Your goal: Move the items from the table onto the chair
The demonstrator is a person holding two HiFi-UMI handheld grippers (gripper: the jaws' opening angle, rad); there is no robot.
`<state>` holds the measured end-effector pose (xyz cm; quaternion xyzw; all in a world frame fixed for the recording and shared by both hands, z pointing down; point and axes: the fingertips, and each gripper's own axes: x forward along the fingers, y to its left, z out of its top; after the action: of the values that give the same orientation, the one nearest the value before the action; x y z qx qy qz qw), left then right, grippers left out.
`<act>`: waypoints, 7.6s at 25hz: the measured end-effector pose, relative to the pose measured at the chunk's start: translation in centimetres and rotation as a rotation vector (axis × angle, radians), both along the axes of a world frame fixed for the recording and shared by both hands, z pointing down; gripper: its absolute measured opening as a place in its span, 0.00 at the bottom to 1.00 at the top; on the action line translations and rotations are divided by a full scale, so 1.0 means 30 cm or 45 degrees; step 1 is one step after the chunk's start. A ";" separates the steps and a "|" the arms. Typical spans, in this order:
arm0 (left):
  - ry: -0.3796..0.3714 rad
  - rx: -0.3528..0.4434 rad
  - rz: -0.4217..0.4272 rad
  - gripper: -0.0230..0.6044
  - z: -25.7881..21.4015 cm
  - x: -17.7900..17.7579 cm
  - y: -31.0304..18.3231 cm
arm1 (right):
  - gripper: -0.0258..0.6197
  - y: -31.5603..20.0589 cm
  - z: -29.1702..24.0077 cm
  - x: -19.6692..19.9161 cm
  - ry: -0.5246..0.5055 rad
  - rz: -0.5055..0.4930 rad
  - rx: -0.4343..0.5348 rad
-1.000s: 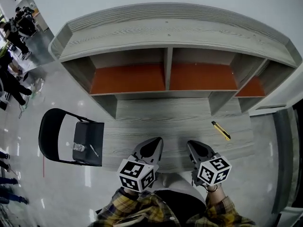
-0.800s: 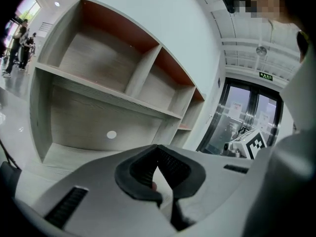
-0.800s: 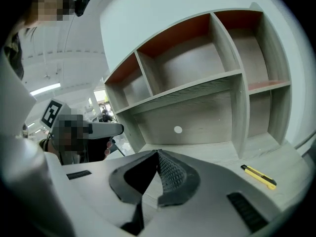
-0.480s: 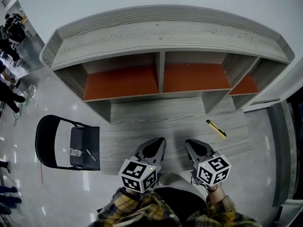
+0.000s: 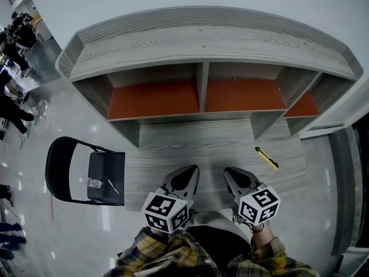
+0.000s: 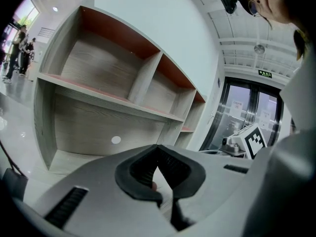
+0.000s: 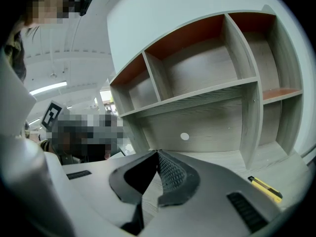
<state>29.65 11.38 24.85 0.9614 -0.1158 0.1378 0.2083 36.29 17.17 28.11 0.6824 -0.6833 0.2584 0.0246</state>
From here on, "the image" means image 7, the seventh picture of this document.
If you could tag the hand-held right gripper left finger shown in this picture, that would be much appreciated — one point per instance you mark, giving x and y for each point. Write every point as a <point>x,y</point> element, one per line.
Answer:
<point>93,181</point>

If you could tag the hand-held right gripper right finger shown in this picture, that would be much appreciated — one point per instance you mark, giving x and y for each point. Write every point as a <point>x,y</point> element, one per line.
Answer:
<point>209,206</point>

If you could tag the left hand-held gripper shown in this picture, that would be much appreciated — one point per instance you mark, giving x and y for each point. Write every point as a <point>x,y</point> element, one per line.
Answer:
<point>51,115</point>

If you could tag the yellow utility knife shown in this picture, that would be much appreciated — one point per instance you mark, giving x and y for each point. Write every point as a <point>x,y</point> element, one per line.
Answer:
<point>265,189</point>

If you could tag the long ceiling light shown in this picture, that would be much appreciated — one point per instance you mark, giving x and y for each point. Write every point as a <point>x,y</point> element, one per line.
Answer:
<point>48,88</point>

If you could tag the grey wooden shelf hutch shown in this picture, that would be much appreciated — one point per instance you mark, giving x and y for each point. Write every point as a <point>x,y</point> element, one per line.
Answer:
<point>197,122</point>

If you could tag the person's head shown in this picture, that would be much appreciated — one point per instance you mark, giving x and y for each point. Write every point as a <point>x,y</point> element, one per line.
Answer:
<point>49,4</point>

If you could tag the black head-mounted camera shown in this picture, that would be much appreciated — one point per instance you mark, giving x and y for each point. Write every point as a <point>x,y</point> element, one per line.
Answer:
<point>86,2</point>

